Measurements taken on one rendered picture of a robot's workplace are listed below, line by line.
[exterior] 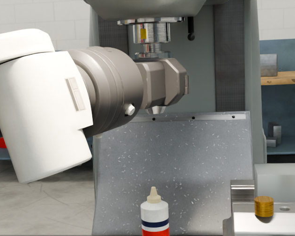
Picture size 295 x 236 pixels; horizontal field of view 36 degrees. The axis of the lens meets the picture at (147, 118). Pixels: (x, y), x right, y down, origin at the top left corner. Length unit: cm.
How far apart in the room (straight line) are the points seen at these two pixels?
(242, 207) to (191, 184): 36
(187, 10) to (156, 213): 29
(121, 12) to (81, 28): 443
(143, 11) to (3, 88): 20
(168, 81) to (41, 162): 21
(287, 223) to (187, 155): 42
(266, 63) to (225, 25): 335
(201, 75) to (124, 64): 52
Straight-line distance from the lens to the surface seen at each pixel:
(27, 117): 37
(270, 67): 430
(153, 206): 66
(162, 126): 97
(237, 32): 96
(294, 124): 497
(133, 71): 47
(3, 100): 38
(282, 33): 486
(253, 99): 99
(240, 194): 66
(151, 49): 58
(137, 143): 96
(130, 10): 52
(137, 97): 47
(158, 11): 52
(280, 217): 57
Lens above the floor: 129
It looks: 10 degrees down
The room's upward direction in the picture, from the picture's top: 3 degrees counter-clockwise
